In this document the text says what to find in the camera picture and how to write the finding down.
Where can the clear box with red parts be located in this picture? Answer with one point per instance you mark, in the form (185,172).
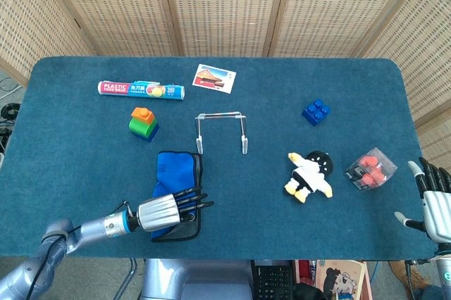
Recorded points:
(370,169)

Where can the cartoon print box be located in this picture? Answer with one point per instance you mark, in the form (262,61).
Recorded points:
(338,275)

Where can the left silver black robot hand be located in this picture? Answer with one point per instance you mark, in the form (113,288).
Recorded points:
(158,213)

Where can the grey and blue cloth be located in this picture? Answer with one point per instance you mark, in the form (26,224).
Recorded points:
(176,173)

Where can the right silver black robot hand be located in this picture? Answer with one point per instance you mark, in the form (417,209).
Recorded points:
(438,215)

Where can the small dark blue toy brick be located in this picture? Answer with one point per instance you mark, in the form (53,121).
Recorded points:
(152,134)

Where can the orange toy brick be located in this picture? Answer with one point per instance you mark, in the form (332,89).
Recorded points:
(142,115)

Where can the brown shoe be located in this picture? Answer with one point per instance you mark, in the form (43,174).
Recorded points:
(405,272)

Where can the woven bamboo folding screen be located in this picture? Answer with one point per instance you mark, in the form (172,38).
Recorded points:
(225,7)

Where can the teal table mat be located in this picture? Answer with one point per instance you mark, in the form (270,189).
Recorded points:
(88,173)

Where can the green toy brick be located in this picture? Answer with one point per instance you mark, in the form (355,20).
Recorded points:
(139,126)

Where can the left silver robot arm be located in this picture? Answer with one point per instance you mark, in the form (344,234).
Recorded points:
(95,227)

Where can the black rounded object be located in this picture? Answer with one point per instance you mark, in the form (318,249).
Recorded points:
(306,293)

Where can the black white plush doll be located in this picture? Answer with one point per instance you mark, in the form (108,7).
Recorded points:
(310,173)

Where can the large blue toy brick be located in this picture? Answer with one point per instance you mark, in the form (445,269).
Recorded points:
(315,111)

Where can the black keyboard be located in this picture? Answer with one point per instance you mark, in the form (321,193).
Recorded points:
(273,280)

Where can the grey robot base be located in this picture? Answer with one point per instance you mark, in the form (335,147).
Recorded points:
(197,279)

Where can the plastic food wrap box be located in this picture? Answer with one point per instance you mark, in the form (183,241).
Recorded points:
(116,88)

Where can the palace picture postcard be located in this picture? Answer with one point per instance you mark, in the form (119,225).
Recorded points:
(211,78)

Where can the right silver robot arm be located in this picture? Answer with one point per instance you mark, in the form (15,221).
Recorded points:
(444,275)

